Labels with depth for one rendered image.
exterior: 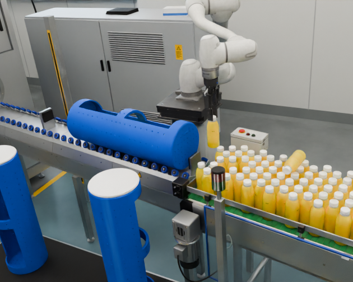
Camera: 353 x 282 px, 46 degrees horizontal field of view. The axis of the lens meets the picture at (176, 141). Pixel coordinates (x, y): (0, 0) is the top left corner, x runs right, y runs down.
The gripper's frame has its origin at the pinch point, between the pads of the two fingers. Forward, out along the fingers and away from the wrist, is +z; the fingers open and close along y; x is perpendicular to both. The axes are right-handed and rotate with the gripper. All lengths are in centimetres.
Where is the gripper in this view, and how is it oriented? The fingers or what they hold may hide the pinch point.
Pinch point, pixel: (212, 113)
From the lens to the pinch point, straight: 224.2
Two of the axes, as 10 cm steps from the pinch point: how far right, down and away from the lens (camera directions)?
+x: 8.1, 2.1, -5.5
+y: -5.8, 4.2, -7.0
